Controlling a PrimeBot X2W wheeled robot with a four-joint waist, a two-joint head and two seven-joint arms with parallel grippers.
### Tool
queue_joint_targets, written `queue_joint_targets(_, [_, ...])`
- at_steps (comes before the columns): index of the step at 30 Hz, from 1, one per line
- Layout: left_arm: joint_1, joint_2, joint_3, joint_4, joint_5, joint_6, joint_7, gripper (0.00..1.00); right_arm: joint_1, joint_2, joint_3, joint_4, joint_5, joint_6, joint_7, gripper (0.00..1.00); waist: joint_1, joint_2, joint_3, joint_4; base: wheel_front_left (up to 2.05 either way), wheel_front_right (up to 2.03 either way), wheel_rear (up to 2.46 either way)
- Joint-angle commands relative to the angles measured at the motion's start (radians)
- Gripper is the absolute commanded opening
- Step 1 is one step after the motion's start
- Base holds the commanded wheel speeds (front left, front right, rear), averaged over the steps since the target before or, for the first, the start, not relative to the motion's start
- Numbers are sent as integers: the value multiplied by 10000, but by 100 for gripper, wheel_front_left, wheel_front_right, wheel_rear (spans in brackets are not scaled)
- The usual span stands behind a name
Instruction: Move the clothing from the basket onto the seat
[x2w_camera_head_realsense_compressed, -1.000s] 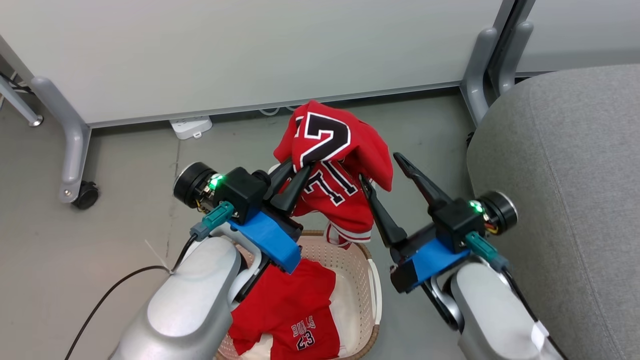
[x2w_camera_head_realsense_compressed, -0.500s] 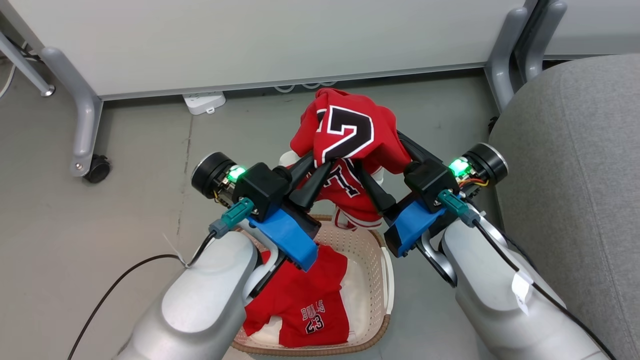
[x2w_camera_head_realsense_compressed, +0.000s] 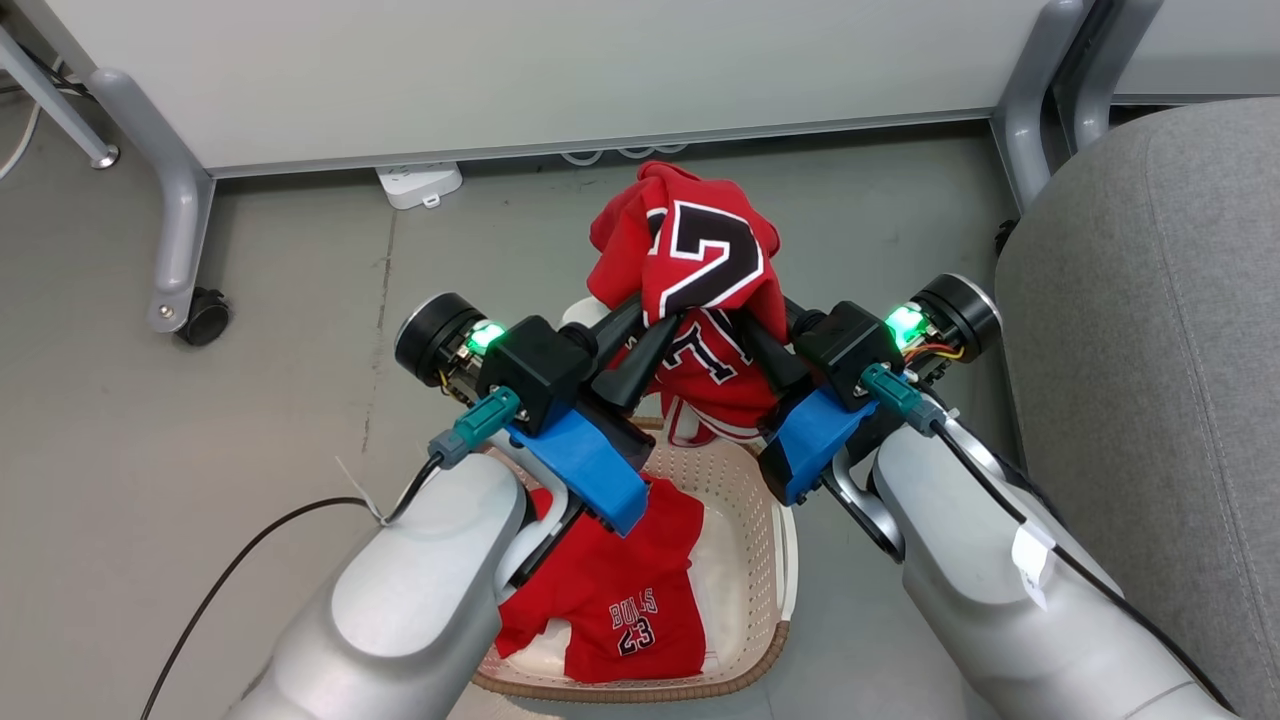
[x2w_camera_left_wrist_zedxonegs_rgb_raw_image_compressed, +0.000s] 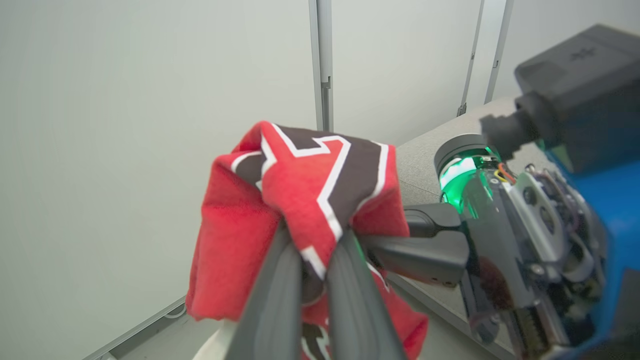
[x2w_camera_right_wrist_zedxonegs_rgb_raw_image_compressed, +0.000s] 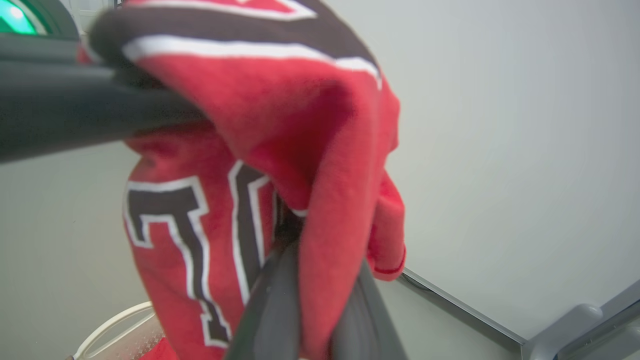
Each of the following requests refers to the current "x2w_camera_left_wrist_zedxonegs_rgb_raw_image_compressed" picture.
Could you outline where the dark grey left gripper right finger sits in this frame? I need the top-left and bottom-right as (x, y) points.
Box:
(324, 229), (408, 360)

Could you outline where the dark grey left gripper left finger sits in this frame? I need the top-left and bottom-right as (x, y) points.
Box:
(225, 222), (304, 360)

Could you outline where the right gripper body with green band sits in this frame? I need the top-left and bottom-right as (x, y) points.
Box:
(439, 155), (607, 360)

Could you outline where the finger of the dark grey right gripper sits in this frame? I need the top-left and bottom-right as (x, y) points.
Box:
(402, 203), (463, 239)
(360, 230), (471, 289)

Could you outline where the red garment with white trim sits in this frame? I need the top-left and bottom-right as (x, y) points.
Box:
(185, 120), (429, 360)

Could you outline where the grey fabric sofa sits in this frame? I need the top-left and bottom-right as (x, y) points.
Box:
(387, 96), (551, 358)

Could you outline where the white looped cable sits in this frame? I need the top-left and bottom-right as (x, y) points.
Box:
(162, 302), (189, 321)

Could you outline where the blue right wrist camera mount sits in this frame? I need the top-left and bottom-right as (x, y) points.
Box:
(545, 145), (640, 360)

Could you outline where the aluminium partition bottom rail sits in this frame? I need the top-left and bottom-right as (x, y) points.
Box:
(82, 296), (189, 360)

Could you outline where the grey partition post with foot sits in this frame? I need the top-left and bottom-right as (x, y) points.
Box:
(483, 0), (515, 105)
(308, 0), (335, 132)
(456, 0), (485, 118)

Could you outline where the dark grey right wrist camera box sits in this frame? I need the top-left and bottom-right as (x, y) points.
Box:
(479, 24), (640, 174)

